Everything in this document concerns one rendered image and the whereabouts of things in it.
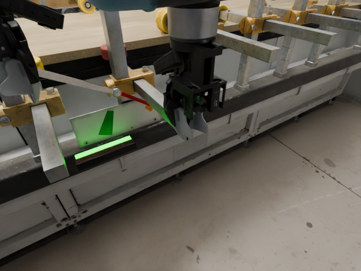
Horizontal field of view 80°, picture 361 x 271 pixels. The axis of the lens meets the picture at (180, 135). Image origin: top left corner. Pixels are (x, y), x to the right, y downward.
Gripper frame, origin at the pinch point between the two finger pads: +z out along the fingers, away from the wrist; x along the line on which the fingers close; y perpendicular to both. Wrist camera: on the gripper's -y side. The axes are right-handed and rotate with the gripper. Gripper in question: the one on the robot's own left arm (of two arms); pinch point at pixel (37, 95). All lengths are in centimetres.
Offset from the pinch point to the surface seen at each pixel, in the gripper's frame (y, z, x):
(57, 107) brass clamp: -4.9, 7.3, -6.6
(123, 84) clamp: -20.9, 5.8, -0.8
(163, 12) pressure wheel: -55, -6, -16
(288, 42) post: -91, 6, 23
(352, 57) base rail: -148, 23, 47
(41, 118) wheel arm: 0.6, 5.6, -1.6
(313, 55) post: -114, 16, 31
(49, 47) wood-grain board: -19.4, 1.4, -33.8
